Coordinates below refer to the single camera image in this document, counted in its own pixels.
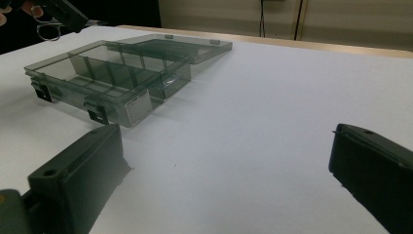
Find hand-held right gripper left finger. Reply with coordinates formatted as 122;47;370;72
20;124;131;234

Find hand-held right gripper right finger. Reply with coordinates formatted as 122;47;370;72
328;123;413;234

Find metal scissors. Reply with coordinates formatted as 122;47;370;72
35;13;109;42

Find smoky transparent plastic organizer box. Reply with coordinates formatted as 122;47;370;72
23;33;234;129

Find white table sheet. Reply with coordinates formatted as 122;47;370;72
0;24;413;234

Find black wall cable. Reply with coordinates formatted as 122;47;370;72
259;0;266;38

